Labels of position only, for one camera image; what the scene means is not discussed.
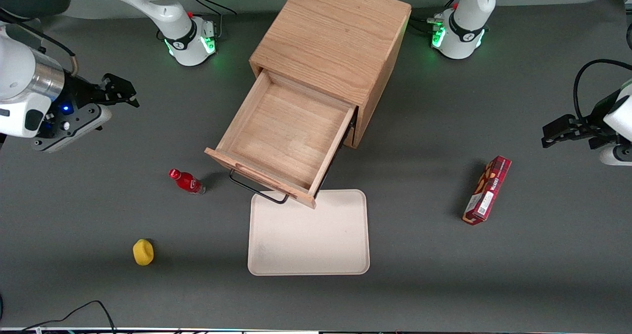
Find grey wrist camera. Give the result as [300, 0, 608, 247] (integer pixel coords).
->
[599, 143, 632, 167]
[31, 104, 113, 153]

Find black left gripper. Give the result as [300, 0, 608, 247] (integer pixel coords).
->
[541, 90, 623, 150]

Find black metal drawer handle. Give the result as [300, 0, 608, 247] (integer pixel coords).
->
[229, 168, 289, 205]

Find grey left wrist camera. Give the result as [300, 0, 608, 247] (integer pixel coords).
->
[599, 143, 632, 167]

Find white plastic tray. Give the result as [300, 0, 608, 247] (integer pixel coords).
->
[247, 189, 370, 277]

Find small red bottle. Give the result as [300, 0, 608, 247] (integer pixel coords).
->
[168, 168, 206, 195]

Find wooden drawer cabinet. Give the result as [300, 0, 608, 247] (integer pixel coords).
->
[248, 0, 412, 149]

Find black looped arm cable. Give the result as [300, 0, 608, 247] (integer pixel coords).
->
[572, 59, 632, 123]

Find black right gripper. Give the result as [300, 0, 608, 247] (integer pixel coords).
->
[62, 71, 140, 121]

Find black cable with copper end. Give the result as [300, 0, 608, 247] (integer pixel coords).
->
[0, 9, 79, 77]

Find wooden drawer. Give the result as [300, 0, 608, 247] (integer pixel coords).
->
[204, 69, 357, 209]

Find yellow toy lemon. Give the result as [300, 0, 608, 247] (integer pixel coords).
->
[132, 239, 155, 266]

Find black cable at table edge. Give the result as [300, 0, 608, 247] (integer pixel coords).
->
[20, 300, 118, 334]

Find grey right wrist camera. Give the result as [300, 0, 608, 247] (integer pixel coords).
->
[31, 104, 113, 153]

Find black drawer slide rail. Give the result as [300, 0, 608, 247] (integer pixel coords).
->
[314, 119, 357, 199]

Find red tartan cookie box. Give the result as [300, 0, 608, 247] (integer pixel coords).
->
[462, 155, 512, 226]

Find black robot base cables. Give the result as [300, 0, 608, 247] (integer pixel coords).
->
[409, 0, 462, 34]
[187, 0, 238, 41]

